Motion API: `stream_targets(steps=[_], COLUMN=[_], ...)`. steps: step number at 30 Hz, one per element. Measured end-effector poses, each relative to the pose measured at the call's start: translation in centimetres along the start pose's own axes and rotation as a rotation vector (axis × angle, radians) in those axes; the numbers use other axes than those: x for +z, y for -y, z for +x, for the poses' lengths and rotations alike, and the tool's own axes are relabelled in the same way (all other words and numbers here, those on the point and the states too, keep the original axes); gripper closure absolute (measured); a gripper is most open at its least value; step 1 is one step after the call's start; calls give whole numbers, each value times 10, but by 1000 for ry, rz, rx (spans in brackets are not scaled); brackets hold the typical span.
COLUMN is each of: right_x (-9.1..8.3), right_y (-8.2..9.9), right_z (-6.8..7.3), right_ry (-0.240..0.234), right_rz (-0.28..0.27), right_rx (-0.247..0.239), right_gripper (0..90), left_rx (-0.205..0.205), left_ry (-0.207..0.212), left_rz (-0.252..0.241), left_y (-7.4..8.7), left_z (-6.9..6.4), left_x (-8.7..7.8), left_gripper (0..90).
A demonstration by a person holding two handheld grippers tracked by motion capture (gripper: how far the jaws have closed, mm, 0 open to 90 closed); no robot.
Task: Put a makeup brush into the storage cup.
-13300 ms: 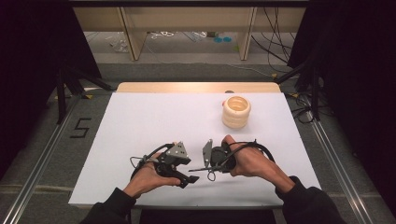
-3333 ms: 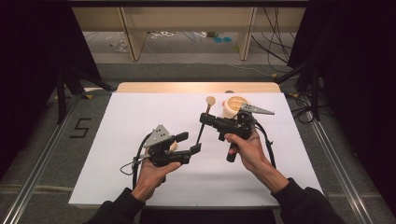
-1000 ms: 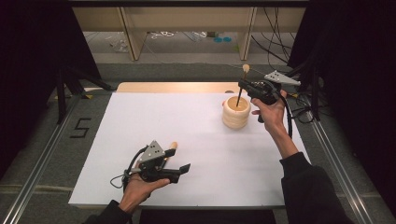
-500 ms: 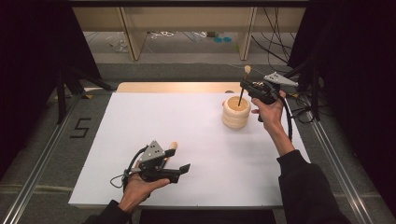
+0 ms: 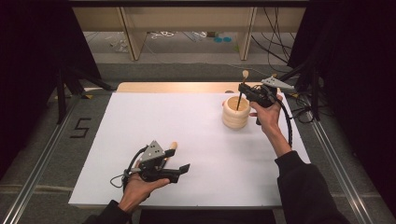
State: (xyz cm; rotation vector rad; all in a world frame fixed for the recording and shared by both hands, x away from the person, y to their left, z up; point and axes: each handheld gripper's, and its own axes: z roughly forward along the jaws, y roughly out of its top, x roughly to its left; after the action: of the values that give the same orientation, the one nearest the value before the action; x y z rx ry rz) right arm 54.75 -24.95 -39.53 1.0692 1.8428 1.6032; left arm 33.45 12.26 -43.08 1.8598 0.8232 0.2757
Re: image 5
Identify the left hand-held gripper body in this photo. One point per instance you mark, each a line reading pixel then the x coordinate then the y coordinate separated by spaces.
pixel 152 152

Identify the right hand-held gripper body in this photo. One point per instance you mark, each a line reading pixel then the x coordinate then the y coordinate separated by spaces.
pixel 264 95

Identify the cream ringed brush holder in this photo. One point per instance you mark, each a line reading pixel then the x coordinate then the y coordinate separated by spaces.
pixel 233 119

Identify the person's right hand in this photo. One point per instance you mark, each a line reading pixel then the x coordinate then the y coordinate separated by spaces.
pixel 269 116

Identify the person's left hand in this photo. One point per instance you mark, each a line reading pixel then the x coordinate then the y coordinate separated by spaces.
pixel 137 189

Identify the white table mat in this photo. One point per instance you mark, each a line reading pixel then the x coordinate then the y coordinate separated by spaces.
pixel 186 140

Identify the black metal stand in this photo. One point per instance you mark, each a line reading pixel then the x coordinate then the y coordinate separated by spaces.
pixel 67 87
pixel 311 87

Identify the blue disc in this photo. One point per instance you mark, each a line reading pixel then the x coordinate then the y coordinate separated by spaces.
pixel 227 39
pixel 218 39

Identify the black curtain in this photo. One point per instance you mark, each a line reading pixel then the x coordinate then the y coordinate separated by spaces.
pixel 31 62
pixel 358 62

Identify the clear plastic bag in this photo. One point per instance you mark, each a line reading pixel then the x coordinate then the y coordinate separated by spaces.
pixel 119 45

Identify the aluminium floor rail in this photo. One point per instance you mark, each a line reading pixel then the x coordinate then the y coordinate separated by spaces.
pixel 339 171
pixel 40 168

